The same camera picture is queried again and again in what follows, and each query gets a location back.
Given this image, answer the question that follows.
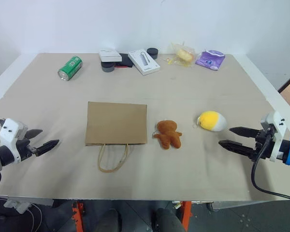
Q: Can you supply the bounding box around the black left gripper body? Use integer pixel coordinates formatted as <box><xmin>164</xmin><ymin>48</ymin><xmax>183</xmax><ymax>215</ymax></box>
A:
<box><xmin>15</xmin><ymin>138</ymin><xmax>38</xmax><ymax>162</ymax></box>

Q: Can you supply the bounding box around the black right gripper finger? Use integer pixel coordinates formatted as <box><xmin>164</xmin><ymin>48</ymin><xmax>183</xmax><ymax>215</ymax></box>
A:
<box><xmin>218</xmin><ymin>139</ymin><xmax>257</xmax><ymax>159</ymax></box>
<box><xmin>229</xmin><ymin>126</ymin><xmax>261</xmax><ymax>139</ymax></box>

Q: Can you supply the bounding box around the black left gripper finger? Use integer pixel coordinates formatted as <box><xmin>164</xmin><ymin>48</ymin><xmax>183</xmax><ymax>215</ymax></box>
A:
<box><xmin>24</xmin><ymin>129</ymin><xmax>44</xmax><ymax>141</ymax></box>
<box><xmin>34</xmin><ymin>139</ymin><xmax>60</xmax><ymax>158</ymax></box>

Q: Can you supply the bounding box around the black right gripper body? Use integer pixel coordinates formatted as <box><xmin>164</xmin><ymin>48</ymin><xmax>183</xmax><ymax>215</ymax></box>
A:
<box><xmin>252</xmin><ymin>129</ymin><xmax>278</xmax><ymax>162</ymax></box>

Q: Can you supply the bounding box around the brown paper bag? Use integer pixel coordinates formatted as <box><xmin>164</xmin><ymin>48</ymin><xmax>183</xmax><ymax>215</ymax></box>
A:
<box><xmin>85</xmin><ymin>101</ymin><xmax>148</xmax><ymax>173</ymax></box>

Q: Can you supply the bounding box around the bread in clear plastic bag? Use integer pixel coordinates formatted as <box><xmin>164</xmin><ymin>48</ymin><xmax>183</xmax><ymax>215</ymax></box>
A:
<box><xmin>171</xmin><ymin>42</ymin><xmax>197</xmax><ymax>68</ymax></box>

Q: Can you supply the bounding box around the yellow white egg plush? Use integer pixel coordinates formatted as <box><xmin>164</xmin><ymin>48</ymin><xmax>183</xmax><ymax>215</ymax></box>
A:
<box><xmin>192</xmin><ymin>110</ymin><xmax>228</xmax><ymax>132</ymax></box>

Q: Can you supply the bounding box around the brown gingerbread plush toy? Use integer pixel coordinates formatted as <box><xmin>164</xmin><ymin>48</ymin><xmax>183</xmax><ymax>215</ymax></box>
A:
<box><xmin>152</xmin><ymin>119</ymin><xmax>183</xmax><ymax>150</ymax></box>

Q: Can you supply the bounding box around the orange table leg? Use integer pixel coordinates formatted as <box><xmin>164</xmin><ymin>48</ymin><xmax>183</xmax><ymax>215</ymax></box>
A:
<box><xmin>72</xmin><ymin>200</ymin><xmax>85</xmax><ymax>232</ymax></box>
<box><xmin>180</xmin><ymin>200</ymin><xmax>192</xmax><ymax>232</ymax></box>

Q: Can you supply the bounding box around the green drink can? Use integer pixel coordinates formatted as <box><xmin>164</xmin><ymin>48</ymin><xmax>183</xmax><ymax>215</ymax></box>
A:
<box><xmin>57</xmin><ymin>56</ymin><xmax>84</xmax><ymax>82</ymax></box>

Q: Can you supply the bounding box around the purple packet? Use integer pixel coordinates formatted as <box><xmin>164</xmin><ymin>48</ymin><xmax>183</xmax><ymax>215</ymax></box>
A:
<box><xmin>195</xmin><ymin>49</ymin><xmax>226</xmax><ymax>71</ymax></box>

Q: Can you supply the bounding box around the beige table cover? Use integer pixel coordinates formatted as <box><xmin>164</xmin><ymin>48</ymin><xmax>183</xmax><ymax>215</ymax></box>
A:
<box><xmin>0</xmin><ymin>52</ymin><xmax>289</xmax><ymax>202</ymax></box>

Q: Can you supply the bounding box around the small white box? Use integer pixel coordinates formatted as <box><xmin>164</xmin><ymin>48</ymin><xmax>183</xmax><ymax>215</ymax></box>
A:
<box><xmin>98</xmin><ymin>49</ymin><xmax>123</xmax><ymax>63</ymax></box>

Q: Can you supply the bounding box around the black flat case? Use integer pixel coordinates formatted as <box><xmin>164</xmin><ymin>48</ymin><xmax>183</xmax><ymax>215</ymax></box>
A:
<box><xmin>114</xmin><ymin>53</ymin><xmax>134</xmax><ymax>69</ymax></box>

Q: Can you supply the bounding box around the dark grey cylinder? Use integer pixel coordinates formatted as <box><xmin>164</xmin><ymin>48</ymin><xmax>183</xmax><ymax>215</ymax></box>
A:
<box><xmin>146</xmin><ymin>47</ymin><xmax>160</xmax><ymax>60</ymax></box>

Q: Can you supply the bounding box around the white box with grey adapter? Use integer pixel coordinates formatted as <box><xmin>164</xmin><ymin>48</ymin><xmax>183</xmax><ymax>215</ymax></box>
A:
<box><xmin>128</xmin><ymin>48</ymin><xmax>161</xmax><ymax>76</ymax></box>

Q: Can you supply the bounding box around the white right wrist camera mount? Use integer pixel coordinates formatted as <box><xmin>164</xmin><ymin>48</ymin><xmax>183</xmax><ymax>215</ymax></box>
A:
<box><xmin>260</xmin><ymin>111</ymin><xmax>290</xmax><ymax>162</ymax></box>

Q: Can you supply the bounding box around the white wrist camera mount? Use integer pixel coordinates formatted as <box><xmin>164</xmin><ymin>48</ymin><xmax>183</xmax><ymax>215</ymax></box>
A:
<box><xmin>260</xmin><ymin>111</ymin><xmax>290</xmax><ymax>162</ymax></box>
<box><xmin>0</xmin><ymin>118</ymin><xmax>29</xmax><ymax>164</ymax></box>

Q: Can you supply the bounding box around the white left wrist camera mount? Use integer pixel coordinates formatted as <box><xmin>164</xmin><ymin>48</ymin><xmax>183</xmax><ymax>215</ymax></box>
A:
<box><xmin>0</xmin><ymin>118</ymin><xmax>29</xmax><ymax>164</ymax></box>

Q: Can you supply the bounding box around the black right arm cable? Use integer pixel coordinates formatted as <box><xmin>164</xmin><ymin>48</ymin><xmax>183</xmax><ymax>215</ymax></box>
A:
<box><xmin>251</xmin><ymin>133</ymin><xmax>290</xmax><ymax>203</ymax></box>

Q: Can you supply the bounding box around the white device with cable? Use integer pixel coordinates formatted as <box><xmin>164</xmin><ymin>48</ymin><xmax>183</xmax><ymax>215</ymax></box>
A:
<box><xmin>0</xmin><ymin>196</ymin><xmax>43</xmax><ymax>232</ymax></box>

